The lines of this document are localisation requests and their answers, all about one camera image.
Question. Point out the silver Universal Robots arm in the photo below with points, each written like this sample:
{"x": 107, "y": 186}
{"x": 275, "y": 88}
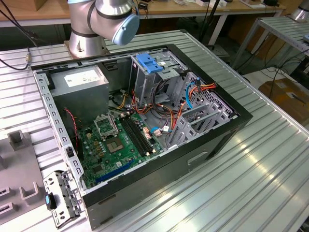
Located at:
{"x": 82, "y": 43}

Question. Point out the silver metal disk bay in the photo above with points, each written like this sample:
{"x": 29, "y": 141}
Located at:
{"x": 183, "y": 131}

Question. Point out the black RAM slot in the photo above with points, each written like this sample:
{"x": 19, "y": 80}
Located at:
{"x": 141, "y": 137}
{"x": 136, "y": 137}
{"x": 144, "y": 137}

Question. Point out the silver optical drive cage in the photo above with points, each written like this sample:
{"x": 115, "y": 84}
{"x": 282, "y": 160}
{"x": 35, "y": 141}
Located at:
{"x": 142, "y": 82}

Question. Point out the green motherboard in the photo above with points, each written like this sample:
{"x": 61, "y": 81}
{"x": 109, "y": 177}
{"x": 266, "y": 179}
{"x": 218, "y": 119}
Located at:
{"x": 125, "y": 154}

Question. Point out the CPU socket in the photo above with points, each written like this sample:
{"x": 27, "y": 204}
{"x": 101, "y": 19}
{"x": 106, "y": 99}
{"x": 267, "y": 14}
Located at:
{"x": 115, "y": 145}

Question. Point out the blue plastic drive latch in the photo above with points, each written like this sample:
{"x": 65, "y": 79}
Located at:
{"x": 149, "y": 64}

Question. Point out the black open PC case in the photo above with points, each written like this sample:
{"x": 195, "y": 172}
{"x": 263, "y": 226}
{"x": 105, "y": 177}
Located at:
{"x": 144, "y": 183}

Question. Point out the blue expansion slot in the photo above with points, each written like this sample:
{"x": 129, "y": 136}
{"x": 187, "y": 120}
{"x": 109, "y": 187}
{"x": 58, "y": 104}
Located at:
{"x": 113, "y": 172}

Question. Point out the grey power supply unit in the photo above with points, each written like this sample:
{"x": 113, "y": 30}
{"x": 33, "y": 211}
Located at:
{"x": 79, "y": 101}

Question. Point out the small black case latch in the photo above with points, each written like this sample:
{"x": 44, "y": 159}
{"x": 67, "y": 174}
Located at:
{"x": 69, "y": 152}

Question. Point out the small white box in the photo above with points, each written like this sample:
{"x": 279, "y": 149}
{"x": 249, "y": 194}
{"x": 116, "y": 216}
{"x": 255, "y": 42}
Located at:
{"x": 202, "y": 3}

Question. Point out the brown cardboard floor box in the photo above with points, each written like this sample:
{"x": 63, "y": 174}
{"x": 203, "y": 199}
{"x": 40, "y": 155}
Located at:
{"x": 277, "y": 94}

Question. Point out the black clip blue tab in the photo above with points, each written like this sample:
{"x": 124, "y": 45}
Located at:
{"x": 48, "y": 200}

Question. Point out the brown cardboard carton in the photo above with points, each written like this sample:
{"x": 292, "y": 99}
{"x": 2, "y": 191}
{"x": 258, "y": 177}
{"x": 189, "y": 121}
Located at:
{"x": 272, "y": 48}

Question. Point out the grey parts rack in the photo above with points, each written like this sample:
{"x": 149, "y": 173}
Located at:
{"x": 21, "y": 169}

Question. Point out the long wooden desk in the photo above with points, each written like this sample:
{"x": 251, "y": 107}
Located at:
{"x": 253, "y": 10}

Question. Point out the pale pink flat object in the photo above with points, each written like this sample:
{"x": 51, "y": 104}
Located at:
{"x": 251, "y": 3}

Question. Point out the metal slat side table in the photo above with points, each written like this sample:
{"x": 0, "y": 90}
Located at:
{"x": 285, "y": 29}

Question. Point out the small brown desk box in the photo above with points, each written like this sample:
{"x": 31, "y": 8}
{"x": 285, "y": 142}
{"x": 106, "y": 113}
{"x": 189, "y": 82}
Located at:
{"x": 39, "y": 4}

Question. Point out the small black device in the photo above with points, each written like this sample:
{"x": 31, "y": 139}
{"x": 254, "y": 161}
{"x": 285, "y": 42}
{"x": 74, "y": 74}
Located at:
{"x": 271, "y": 2}

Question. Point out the brown arm base plate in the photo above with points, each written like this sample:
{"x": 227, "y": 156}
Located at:
{"x": 66, "y": 44}

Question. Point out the silver expansion bracket retainer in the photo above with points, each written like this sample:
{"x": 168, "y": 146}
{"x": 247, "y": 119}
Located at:
{"x": 70, "y": 193}

